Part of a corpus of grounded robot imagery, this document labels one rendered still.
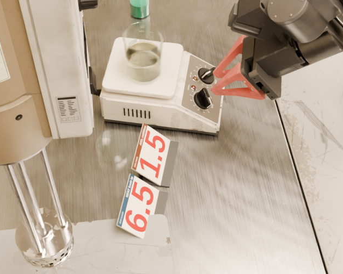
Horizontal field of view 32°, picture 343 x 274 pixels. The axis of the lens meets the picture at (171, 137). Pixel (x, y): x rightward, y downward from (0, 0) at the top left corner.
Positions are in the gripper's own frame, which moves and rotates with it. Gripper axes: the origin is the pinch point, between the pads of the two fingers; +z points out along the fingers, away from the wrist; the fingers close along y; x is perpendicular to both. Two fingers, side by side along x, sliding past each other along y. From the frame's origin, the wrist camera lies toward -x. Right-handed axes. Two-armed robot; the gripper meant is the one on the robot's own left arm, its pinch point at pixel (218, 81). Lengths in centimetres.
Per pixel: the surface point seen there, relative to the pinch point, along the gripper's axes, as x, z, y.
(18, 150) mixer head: -31.1, -5.8, 35.0
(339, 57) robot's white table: 24.3, -8.4, -21.3
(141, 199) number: 2.2, 14.4, 15.8
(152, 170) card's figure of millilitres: 3.1, 14.0, 10.1
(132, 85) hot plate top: -5.4, 13.3, -1.1
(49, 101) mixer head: -32.7, -10.8, 33.0
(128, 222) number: 0.8, 14.7, 20.4
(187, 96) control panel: 2.3, 8.2, -2.3
